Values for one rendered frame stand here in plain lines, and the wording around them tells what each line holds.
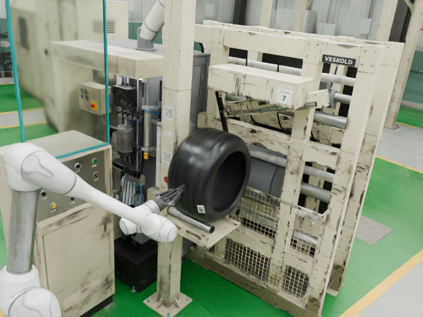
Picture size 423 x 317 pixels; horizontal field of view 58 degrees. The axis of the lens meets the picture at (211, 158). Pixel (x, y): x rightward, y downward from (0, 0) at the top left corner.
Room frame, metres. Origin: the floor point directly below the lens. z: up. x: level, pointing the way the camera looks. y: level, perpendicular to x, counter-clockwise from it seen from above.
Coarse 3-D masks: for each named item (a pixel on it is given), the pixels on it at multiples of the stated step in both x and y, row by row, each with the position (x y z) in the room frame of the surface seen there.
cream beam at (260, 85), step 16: (224, 64) 2.54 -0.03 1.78; (208, 80) 2.41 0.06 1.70; (224, 80) 2.34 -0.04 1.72; (240, 80) 2.27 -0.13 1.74; (256, 80) 2.21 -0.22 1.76; (272, 80) 2.16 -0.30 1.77; (288, 80) 2.16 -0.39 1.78; (304, 80) 2.20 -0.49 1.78; (240, 96) 2.27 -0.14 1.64; (256, 96) 2.20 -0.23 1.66; (272, 96) 2.15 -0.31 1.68; (304, 96) 2.16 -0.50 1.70
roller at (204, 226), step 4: (172, 208) 2.13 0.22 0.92; (168, 212) 2.13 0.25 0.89; (172, 212) 2.11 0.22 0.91; (176, 212) 2.09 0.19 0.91; (180, 212) 2.09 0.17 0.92; (180, 216) 2.07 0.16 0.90; (184, 216) 2.05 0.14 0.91; (188, 216) 2.05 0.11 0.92; (184, 220) 2.05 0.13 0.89; (188, 220) 2.03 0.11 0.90; (192, 220) 2.02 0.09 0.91; (196, 220) 2.01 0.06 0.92; (196, 224) 1.99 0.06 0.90; (200, 224) 1.98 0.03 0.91; (204, 224) 1.97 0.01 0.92; (208, 224) 1.97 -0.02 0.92; (204, 228) 1.96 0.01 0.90; (208, 228) 1.94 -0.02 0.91; (212, 228) 1.94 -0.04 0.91; (212, 232) 1.95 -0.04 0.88
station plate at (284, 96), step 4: (280, 88) 2.12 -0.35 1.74; (280, 92) 2.12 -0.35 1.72; (284, 92) 2.11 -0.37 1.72; (288, 92) 2.09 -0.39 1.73; (292, 92) 2.08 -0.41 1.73; (280, 96) 2.12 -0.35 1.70; (284, 96) 2.10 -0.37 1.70; (288, 96) 2.09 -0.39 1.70; (276, 100) 2.13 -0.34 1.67; (280, 100) 2.11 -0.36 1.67; (284, 100) 2.10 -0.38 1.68; (288, 100) 2.09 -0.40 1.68; (288, 104) 2.08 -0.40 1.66
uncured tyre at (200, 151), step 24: (192, 144) 2.04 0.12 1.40; (216, 144) 2.01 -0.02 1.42; (240, 144) 2.13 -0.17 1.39; (192, 168) 1.92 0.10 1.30; (216, 168) 1.93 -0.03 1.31; (240, 168) 2.33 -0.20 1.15; (192, 192) 1.87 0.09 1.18; (216, 192) 2.31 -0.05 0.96; (240, 192) 2.19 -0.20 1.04; (192, 216) 1.99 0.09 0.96; (216, 216) 1.97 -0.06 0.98
